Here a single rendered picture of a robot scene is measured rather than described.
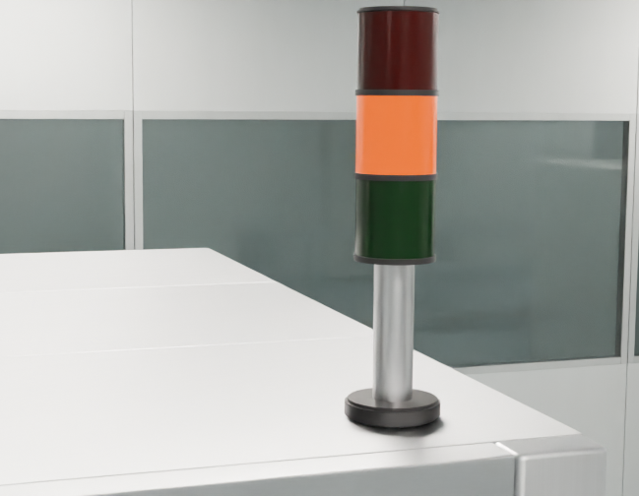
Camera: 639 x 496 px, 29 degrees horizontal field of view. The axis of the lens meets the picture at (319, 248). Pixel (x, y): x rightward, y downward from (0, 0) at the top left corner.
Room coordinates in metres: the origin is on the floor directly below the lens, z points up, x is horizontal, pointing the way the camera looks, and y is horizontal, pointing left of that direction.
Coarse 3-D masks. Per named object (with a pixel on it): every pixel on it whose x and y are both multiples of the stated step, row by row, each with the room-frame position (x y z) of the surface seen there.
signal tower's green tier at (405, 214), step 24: (360, 192) 0.74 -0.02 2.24; (384, 192) 0.73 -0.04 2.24; (408, 192) 0.73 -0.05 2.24; (432, 192) 0.74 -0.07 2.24; (360, 216) 0.74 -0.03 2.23; (384, 216) 0.73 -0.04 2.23; (408, 216) 0.73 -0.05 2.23; (432, 216) 0.74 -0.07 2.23; (360, 240) 0.74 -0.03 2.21; (384, 240) 0.73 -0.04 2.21; (408, 240) 0.73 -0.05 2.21; (432, 240) 0.74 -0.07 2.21
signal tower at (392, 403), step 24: (384, 264) 0.73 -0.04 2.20; (408, 264) 0.73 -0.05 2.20; (384, 288) 0.74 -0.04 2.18; (408, 288) 0.74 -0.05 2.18; (384, 312) 0.74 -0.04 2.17; (408, 312) 0.74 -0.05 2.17; (384, 336) 0.74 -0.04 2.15; (408, 336) 0.74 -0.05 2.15; (384, 360) 0.74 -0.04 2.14; (408, 360) 0.74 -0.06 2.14; (384, 384) 0.74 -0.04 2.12; (408, 384) 0.74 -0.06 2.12; (360, 408) 0.73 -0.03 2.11; (384, 408) 0.72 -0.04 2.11; (408, 408) 0.73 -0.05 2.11; (432, 408) 0.73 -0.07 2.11
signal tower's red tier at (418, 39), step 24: (360, 24) 0.74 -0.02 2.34; (384, 24) 0.73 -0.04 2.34; (408, 24) 0.73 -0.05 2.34; (432, 24) 0.74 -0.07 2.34; (360, 48) 0.74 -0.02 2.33; (384, 48) 0.73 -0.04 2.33; (408, 48) 0.73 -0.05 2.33; (432, 48) 0.74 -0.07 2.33; (360, 72) 0.74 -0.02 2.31; (384, 72) 0.73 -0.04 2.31; (408, 72) 0.73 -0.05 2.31; (432, 72) 0.74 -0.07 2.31
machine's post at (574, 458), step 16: (512, 448) 0.68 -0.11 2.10; (528, 448) 0.68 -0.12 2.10; (544, 448) 0.68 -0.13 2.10; (560, 448) 0.69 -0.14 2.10; (576, 448) 0.69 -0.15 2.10; (592, 448) 0.69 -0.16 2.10; (528, 464) 0.67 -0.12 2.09; (544, 464) 0.67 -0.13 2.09; (560, 464) 0.68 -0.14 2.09; (576, 464) 0.68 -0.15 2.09; (592, 464) 0.68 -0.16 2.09; (528, 480) 0.67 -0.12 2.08; (544, 480) 0.67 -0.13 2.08; (560, 480) 0.68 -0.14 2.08; (576, 480) 0.68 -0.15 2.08; (592, 480) 0.68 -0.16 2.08
